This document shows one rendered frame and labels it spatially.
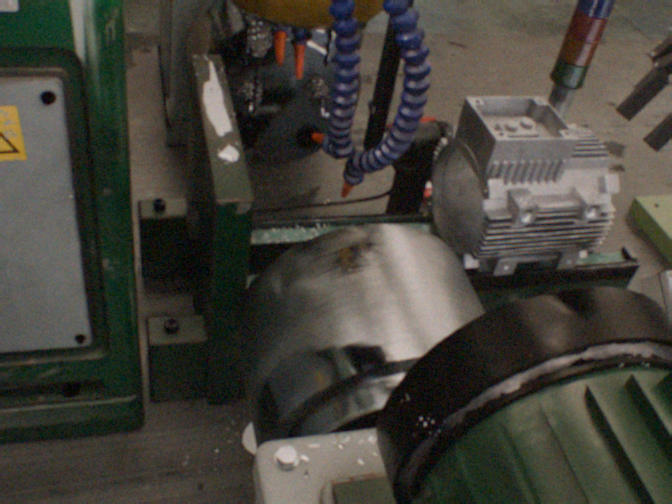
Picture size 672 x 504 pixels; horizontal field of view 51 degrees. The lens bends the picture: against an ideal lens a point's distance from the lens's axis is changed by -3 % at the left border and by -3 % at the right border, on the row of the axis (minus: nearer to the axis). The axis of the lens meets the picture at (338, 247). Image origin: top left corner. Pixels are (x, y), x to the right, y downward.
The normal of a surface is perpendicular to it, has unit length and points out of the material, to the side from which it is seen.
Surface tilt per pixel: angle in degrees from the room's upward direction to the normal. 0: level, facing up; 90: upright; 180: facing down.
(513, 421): 41
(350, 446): 0
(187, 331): 0
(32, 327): 90
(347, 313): 24
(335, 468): 0
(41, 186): 90
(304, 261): 32
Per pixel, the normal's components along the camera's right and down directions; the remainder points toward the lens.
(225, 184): 0.15, -0.73
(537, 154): 0.25, 0.68
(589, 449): -0.23, -0.66
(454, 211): 0.26, -0.26
